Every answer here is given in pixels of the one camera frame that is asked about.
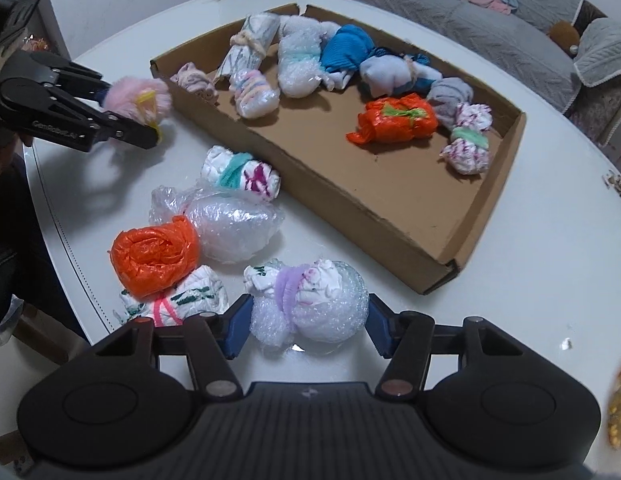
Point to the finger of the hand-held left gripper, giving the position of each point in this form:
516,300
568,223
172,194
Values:
130,132
90,87

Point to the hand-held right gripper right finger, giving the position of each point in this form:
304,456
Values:
378,325

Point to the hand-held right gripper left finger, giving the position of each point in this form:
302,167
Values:
238,327

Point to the pink fluffy bundle yellow tie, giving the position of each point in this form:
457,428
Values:
130,95

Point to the bubble wrap bundle purple tie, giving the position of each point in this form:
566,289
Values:
325,310

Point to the brown cardboard box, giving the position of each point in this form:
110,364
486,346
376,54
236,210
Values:
390,200

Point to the bubble wrap bundle teal tie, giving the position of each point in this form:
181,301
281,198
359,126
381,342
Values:
298,65

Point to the white green bundle pink tie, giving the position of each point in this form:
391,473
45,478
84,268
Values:
190,295

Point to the small pink white bundle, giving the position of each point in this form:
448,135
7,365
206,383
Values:
193,80

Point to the clear plastic wrap bundle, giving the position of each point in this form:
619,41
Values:
230,225

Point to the pastel striped bundle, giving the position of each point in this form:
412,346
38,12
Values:
253,95

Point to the white magenta bundle teal tie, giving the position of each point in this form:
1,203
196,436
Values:
260,180

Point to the person's dark trousers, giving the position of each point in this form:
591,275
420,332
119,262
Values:
20,260

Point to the white magenta bundle green tie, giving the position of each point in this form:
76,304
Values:
465,157

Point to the orange plastic bundle green tie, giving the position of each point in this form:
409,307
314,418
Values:
395,125

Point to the blue cloth bundle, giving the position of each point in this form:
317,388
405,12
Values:
345,50

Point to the grey cloth bundle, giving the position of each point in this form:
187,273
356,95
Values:
448,97

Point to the white cloth bundle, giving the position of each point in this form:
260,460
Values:
388,72

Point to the scattered yellow crumbs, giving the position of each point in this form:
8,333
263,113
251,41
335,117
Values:
619,410

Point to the pile of seed husks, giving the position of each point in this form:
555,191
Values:
618,187

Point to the grey sofa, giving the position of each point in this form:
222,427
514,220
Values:
490,35

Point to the brown plush toy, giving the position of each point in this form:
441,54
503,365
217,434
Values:
563,35

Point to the grey knitted blanket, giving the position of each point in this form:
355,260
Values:
605,50

